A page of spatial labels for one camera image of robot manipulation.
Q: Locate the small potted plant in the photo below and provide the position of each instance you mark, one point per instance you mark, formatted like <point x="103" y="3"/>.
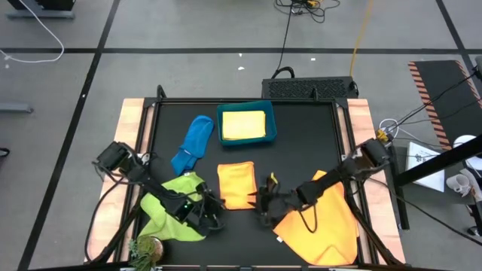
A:
<point x="145" y="252"/>

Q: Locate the yellow microfiber towel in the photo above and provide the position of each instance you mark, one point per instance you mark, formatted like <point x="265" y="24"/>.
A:
<point x="244" y="125"/>

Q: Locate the teal plastic bin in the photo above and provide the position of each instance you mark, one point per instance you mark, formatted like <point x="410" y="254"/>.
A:
<point x="272" y="124"/>

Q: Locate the black perforated computer case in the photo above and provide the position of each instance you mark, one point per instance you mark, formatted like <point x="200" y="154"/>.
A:
<point x="309" y="88"/>

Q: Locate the black stand beam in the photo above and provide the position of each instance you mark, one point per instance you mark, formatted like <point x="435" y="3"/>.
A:
<point x="444" y="161"/>

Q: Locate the black metal table frame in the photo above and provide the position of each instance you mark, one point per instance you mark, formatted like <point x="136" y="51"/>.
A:
<point x="180" y="101"/>

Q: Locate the blue microfiber towel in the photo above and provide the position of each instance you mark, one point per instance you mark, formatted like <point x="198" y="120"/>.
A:
<point x="196" y="139"/>

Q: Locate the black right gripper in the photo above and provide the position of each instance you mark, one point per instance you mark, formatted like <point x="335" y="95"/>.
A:
<point x="280" y="203"/>

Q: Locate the orange microfiber towel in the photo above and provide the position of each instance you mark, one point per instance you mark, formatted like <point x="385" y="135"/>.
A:
<point x="331" y="241"/>
<point x="237" y="184"/>

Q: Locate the green microfiber towel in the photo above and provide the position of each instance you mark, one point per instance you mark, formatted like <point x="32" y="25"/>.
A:
<point x="152" y="214"/>

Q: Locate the grey desk foot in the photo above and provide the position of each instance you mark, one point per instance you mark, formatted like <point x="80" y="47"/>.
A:
<point x="41" y="15"/>

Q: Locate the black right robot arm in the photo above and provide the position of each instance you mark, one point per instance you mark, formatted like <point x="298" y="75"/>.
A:
<point x="339" y="173"/>

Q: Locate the white round cap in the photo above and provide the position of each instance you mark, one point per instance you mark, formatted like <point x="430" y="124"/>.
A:
<point x="465" y="140"/>

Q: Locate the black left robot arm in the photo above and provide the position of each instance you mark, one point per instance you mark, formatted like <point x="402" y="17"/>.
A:
<point x="150" y="184"/>

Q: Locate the grey floor bar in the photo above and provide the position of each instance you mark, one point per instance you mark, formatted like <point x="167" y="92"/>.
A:
<point x="15" y="108"/>

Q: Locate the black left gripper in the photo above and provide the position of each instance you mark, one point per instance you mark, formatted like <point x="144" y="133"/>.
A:
<point x="205" y="216"/>

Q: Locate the black mat striped edges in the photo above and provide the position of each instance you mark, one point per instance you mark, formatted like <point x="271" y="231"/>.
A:
<point x="437" y="79"/>

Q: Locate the white mug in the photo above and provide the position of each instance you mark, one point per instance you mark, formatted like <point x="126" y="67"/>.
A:
<point x="459" y="184"/>

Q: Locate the white paper sheet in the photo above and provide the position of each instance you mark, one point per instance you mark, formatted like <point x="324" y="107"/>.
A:
<point x="425" y="165"/>

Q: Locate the yellow tape tag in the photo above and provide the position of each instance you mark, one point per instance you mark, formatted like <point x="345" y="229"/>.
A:
<point x="274" y="178"/>

